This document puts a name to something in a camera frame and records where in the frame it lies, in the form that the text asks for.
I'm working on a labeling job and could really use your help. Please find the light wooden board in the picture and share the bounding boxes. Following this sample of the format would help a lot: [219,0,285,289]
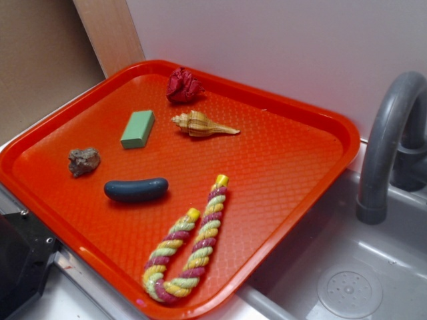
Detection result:
[73,0,145,77]

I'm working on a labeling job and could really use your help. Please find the dark blue oblong toy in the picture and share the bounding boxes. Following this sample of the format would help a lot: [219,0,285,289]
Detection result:
[103,177,169,203]

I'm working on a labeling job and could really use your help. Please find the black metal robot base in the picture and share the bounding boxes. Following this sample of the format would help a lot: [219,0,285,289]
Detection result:
[1,212,58,319]

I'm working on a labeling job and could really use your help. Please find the multicolored twisted rope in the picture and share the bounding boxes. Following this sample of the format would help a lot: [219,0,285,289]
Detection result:
[142,174,230,304]

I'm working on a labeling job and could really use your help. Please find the grey brown rock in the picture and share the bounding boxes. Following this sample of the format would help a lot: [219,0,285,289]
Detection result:
[68,147,101,178]

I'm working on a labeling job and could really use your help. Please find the orange plastic tray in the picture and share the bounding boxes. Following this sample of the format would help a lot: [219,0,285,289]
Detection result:
[1,61,360,319]

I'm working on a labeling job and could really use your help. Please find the crumpled red paper ball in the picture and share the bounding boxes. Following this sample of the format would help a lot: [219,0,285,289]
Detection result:
[165,67,205,103]

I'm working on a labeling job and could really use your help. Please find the green rectangular block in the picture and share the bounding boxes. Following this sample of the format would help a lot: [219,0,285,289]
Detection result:
[120,110,155,149]

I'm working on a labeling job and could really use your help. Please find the tan spiral seashell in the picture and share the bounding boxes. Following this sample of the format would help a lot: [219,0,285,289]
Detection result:
[171,110,240,137]

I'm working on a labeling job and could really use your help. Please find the grey curved faucet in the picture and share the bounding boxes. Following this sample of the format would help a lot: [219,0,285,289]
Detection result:
[356,71,426,225]

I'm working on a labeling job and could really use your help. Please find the grey plastic sink basin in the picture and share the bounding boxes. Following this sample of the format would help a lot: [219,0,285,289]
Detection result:
[215,171,426,319]

